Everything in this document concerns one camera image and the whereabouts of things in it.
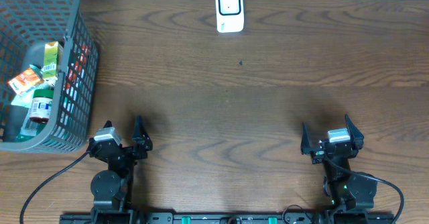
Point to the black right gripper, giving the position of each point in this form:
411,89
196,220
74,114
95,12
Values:
318,155

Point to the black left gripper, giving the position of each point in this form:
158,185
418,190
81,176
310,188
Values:
146,141

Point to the green lid jar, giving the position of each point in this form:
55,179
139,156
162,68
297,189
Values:
41,106

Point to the green tea carton box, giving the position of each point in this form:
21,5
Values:
52,58

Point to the light blue wipes pack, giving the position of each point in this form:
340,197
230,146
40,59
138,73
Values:
25,99

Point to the orange snack packet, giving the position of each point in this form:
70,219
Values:
27,80

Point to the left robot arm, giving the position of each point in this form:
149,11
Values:
112,188

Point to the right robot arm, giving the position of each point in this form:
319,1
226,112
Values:
352,193

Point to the green white flat package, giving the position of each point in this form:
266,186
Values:
29,129

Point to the grey plastic mesh basket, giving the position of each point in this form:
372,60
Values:
26,26

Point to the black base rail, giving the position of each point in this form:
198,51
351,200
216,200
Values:
170,218

